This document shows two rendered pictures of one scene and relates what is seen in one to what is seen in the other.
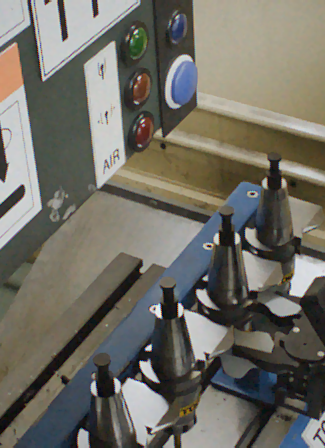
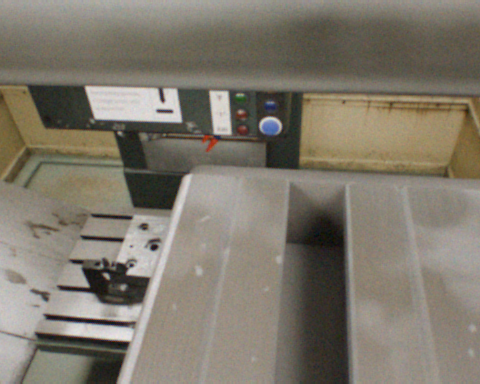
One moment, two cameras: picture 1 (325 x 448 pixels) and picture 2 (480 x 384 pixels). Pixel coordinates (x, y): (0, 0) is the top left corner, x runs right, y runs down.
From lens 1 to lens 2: 0.66 m
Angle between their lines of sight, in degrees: 50
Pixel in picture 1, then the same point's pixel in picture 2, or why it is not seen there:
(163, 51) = (260, 110)
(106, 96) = (221, 107)
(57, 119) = (193, 100)
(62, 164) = (195, 115)
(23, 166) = (173, 104)
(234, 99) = not seen: outside the picture
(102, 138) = (217, 119)
